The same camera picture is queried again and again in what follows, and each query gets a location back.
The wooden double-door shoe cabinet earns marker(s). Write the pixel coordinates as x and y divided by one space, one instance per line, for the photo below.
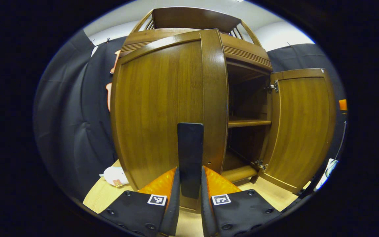
192 18

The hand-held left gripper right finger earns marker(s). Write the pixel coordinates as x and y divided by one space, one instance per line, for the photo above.
205 207

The wooden cabinet door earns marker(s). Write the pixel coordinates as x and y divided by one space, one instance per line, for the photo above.
301 125
156 108

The white plush toy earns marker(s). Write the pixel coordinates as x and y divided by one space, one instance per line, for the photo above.
113 174

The wooden inner shelf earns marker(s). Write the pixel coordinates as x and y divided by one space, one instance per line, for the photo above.
245 123

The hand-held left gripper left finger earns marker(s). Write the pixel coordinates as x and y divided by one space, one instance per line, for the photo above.
173 204

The white plastic object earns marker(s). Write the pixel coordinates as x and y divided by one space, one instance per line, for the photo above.
329 166

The metal door hinge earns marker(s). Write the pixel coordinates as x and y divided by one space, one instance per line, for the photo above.
261 164
271 86

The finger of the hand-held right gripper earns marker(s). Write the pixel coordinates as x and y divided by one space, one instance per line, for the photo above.
342 104

